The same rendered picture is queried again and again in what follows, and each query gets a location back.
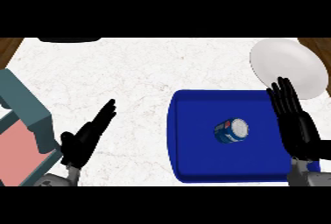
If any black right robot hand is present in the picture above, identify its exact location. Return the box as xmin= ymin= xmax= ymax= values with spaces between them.
xmin=264 ymin=76 xmax=331 ymax=162

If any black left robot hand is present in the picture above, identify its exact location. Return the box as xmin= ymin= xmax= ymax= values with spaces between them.
xmin=58 ymin=98 xmax=118 ymax=170

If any blue and white can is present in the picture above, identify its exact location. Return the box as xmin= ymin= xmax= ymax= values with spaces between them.
xmin=213 ymin=117 xmax=251 ymax=145

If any blue tray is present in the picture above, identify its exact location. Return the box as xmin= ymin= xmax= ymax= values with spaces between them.
xmin=165 ymin=89 xmax=322 ymax=184

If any white plate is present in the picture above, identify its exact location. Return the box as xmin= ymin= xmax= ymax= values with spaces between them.
xmin=248 ymin=38 xmax=329 ymax=101

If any teal cabinet with pink interior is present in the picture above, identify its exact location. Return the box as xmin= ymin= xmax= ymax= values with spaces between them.
xmin=0 ymin=109 xmax=65 ymax=187

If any black round object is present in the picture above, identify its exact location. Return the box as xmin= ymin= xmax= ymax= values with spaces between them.
xmin=37 ymin=37 xmax=103 ymax=44

